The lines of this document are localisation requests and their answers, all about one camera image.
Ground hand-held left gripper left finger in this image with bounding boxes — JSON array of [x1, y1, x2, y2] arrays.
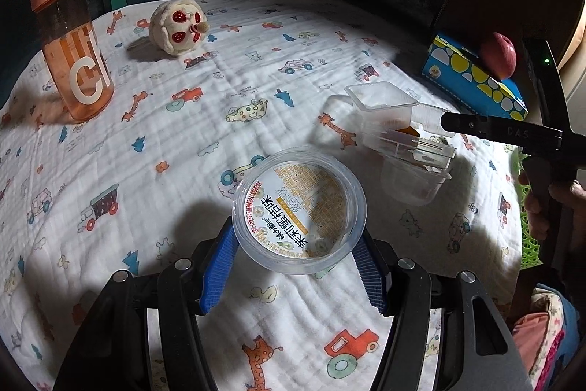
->
[[52, 217, 239, 391]]

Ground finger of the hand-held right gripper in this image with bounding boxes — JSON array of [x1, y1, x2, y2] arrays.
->
[[439, 111, 564, 145]]

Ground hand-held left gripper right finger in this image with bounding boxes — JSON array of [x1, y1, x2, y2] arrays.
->
[[350, 230, 536, 391]]

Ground clear plastic tub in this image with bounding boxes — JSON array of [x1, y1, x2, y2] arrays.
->
[[381, 155, 452, 207]]

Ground clear round plastic cup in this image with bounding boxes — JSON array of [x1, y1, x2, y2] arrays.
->
[[232, 147, 368, 275]]

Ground green mesh basket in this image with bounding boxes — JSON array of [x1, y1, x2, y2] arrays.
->
[[513, 148, 543, 268]]

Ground person's right hand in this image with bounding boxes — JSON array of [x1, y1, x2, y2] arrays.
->
[[524, 180, 586, 246]]

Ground floral pillow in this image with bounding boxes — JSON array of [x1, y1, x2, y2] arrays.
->
[[563, 0, 586, 103]]

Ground red apple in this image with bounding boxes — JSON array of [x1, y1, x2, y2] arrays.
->
[[479, 32, 518, 80]]

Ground blue patterned tissue box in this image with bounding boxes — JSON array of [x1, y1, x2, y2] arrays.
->
[[421, 33, 528, 121]]

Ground printed blanket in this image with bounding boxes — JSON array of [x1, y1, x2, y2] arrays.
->
[[0, 0, 527, 391]]

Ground floral pink cloth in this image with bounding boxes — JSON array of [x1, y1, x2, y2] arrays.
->
[[513, 285, 582, 391]]

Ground cream plush toy red spots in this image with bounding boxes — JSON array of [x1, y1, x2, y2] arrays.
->
[[149, 0, 209, 55]]

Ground orange water bottle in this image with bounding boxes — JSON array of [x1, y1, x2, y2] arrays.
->
[[19, 0, 115, 121]]

